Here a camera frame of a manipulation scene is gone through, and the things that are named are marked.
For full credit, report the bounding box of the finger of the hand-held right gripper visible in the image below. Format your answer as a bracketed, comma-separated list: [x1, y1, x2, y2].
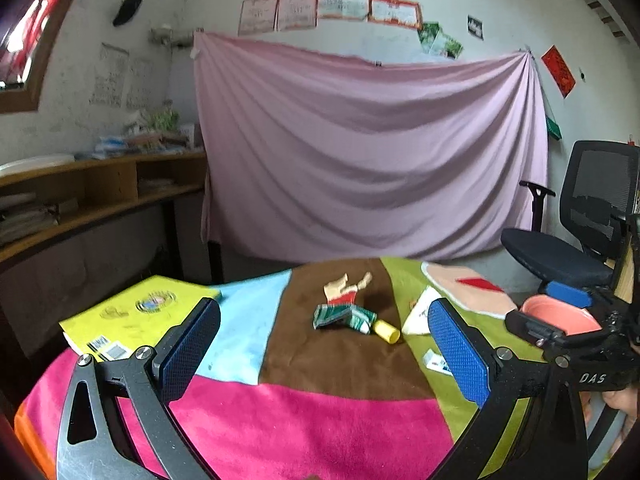
[545, 280, 593, 310]
[505, 309, 571, 348]

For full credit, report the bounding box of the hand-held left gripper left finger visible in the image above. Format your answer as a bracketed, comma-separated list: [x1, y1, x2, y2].
[55, 297, 222, 480]

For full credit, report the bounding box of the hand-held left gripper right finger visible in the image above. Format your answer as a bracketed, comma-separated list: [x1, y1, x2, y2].
[427, 297, 591, 480]

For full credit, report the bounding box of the small white packet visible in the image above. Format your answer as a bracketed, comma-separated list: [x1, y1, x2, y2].
[421, 349, 455, 375]

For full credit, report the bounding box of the orange plastic bin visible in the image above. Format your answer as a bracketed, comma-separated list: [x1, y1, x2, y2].
[519, 294, 603, 337]

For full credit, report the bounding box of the white paper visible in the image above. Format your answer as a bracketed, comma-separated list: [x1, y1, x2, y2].
[401, 285, 443, 337]

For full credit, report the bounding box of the green tube with yellow cap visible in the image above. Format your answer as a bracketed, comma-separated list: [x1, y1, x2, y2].
[313, 304, 402, 345]

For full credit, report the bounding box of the person's right hand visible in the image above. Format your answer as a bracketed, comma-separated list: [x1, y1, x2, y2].
[601, 387, 640, 423]

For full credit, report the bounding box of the black mesh office chair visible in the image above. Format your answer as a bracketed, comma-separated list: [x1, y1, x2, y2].
[500, 140, 640, 291]

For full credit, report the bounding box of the yellow book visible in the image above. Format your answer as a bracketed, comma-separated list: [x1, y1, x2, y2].
[59, 275, 222, 363]

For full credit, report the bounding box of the colourful patchwork blanket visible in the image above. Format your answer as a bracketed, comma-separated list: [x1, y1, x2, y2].
[15, 256, 601, 480]

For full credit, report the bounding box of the wooden shelf desk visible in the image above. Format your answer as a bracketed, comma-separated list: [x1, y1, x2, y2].
[0, 150, 208, 281]

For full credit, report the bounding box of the pink hanging curtain cloth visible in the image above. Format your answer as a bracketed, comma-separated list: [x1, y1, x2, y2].
[192, 30, 550, 263]

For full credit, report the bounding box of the pile of books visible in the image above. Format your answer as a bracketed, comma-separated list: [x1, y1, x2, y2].
[75, 130, 201, 161]

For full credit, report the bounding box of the white basin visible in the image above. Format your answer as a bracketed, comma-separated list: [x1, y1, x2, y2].
[0, 154, 76, 177]

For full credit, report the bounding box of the black hanging object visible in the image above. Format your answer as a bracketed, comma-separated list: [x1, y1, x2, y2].
[112, 0, 143, 27]

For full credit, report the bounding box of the red paper wall decoration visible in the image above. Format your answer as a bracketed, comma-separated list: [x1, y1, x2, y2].
[541, 45, 577, 99]

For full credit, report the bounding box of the printed wall chart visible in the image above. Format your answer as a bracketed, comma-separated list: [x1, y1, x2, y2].
[90, 42, 130, 108]
[125, 57, 156, 111]

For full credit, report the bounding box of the green wall photo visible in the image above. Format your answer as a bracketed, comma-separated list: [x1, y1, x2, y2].
[417, 21, 441, 53]
[430, 32, 463, 59]

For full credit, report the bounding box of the window with wooden frame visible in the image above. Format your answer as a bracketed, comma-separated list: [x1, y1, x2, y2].
[0, 0, 96, 113]

